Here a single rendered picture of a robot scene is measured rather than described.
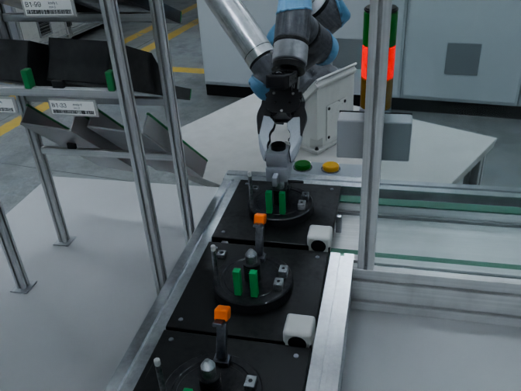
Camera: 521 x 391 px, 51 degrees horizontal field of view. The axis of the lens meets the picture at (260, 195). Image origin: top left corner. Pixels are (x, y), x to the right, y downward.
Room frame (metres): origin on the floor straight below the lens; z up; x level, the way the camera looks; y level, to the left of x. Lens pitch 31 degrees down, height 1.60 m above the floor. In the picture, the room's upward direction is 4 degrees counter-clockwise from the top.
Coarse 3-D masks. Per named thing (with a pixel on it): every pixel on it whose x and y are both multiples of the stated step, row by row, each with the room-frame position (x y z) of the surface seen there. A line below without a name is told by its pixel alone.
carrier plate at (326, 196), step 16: (240, 192) 1.07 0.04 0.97; (320, 192) 1.05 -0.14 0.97; (336, 192) 1.04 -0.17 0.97; (240, 208) 1.00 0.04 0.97; (320, 208) 0.98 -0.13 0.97; (336, 208) 0.98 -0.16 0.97; (224, 224) 0.94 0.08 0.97; (240, 224) 0.94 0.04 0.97; (304, 224) 0.92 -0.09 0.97; (320, 224) 0.92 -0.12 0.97; (240, 240) 0.88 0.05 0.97; (272, 240) 0.87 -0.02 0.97; (288, 240) 0.87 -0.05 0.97; (304, 240) 0.87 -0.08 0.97
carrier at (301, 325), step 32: (256, 256) 0.73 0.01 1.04; (288, 256) 0.82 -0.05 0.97; (320, 256) 0.81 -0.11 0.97; (192, 288) 0.74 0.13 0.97; (224, 288) 0.72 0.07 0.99; (256, 288) 0.69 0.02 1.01; (288, 288) 0.71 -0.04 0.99; (320, 288) 0.72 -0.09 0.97; (192, 320) 0.66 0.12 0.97; (256, 320) 0.65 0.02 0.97; (288, 320) 0.63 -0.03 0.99
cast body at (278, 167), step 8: (272, 144) 0.98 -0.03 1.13; (280, 144) 0.98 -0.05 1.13; (272, 152) 0.97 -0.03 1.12; (280, 152) 0.97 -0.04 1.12; (288, 152) 0.98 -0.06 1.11; (272, 160) 0.96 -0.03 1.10; (280, 160) 0.96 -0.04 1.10; (288, 160) 0.97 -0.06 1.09; (272, 168) 0.96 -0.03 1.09; (280, 168) 0.96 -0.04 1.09; (288, 168) 0.97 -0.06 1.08; (272, 176) 0.96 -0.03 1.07; (280, 176) 0.95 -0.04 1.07; (288, 176) 0.97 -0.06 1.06; (272, 184) 0.94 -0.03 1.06
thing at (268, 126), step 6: (264, 120) 1.03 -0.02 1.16; (270, 120) 1.03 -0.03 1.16; (264, 126) 1.02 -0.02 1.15; (270, 126) 1.02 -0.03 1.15; (264, 132) 1.01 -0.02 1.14; (270, 132) 1.01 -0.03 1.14; (258, 138) 1.01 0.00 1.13; (264, 138) 1.01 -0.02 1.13; (270, 138) 1.01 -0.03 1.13; (264, 144) 1.00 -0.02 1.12; (264, 150) 0.99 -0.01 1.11; (264, 156) 0.99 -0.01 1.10
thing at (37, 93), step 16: (16, 16) 1.06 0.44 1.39; (80, 16) 1.03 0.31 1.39; (96, 16) 1.02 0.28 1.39; (128, 16) 1.00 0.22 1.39; (144, 16) 1.00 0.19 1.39; (32, 96) 1.07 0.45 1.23; (48, 96) 0.86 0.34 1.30; (64, 96) 0.85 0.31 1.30; (80, 96) 0.85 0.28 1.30; (96, 96) 0.84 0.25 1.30; (112, 96) 0.83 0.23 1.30; (144, 96) 1.01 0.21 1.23
